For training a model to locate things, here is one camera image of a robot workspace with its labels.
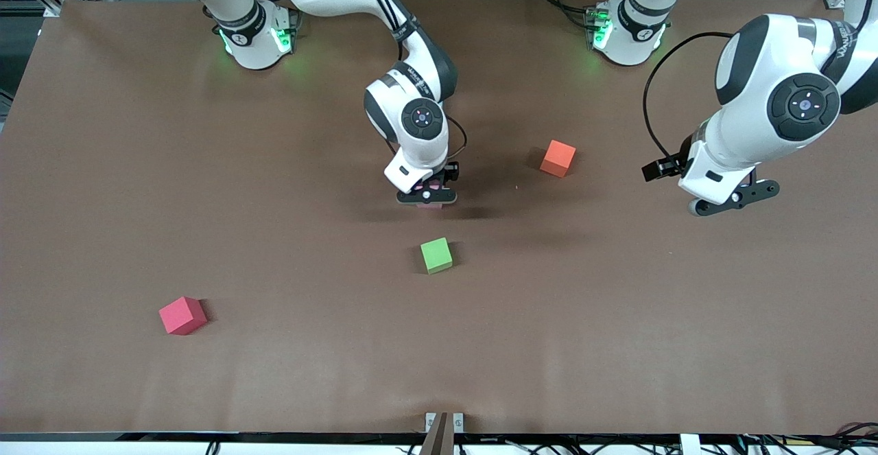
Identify green foam block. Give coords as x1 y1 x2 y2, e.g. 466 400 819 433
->
420 237 453 275

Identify orange foam block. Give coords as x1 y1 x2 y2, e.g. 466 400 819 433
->
540 140 577 178

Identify red foam block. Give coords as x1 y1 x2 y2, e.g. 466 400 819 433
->
158 296 208 336

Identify large paper table cover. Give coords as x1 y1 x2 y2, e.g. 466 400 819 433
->
0 0 878 436

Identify metal table edge bracket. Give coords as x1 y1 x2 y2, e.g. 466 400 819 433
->
425 412 464 435

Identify pink foam block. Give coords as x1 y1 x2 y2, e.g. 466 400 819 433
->
410 179 445 210

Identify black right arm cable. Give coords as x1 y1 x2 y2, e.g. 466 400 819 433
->
353 0 468 162

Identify tangled floor cables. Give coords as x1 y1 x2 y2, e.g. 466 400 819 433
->
737 422 878 455

